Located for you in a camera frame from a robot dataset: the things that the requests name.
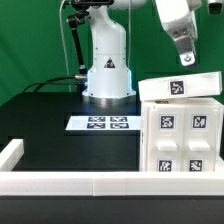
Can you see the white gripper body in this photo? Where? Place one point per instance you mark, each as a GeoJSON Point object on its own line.
{"type": "Point", "coordinates": [178, 15]}

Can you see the white base tag plate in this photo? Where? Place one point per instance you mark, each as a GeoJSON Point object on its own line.
{"type": "Point", "coordinates": [107, 123]}

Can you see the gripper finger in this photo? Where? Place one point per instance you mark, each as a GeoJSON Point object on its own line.
{"type": "Point", "coordinates": [185, 46]}

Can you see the white obstacle wall fence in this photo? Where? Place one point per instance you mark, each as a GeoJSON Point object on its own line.
{"type": "Point", "coordinates": [103, 183]}

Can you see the white cabinet top block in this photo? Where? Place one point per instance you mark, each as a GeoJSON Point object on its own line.
{"type": "Point", "coordinates": [182, 86]}

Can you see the white cabinet body box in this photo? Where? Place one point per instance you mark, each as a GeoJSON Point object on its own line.
{"type": "Point", "coordinates": [184, 104]}

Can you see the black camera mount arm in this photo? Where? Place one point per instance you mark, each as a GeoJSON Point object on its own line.
{"type": "Point", "coordinates": [81, 15]}

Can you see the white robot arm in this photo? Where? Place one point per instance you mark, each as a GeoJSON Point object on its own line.
{"type": "Point", "coordinates": [109, 79]}

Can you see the white cabinet door panel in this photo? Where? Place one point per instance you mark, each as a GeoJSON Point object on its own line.
{"type": "Point", "coordinates": [164, 138]}
{"type": "Point", "coordinates": [200, 138]}

